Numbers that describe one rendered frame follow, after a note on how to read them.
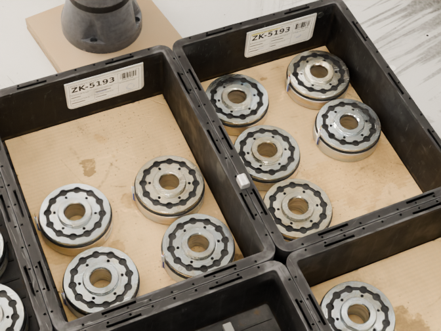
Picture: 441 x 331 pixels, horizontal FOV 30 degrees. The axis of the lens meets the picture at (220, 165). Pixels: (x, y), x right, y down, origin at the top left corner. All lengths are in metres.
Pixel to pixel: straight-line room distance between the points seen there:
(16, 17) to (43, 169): 0.47
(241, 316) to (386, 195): 0.30
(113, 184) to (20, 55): 0.44
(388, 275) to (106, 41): 0.67
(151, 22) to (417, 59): 0.52
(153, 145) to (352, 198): 0.32
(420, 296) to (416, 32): 0.66
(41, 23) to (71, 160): 0.41
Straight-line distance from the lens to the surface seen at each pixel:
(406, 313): 1.19
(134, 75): 1.29
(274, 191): 1.21
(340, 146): 1.27
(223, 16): 1.65
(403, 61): 1.63
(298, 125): 1.32
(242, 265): 1.07
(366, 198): 1.26
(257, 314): 1.15
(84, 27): 1.52
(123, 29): 1.53
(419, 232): 1.20
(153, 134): 1.30
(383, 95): 1.31
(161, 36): 1.57
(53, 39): 1.58
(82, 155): 1.28
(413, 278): 1.21
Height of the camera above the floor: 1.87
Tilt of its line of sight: 55 degrees down
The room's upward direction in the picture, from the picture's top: 5 degrees clockwise
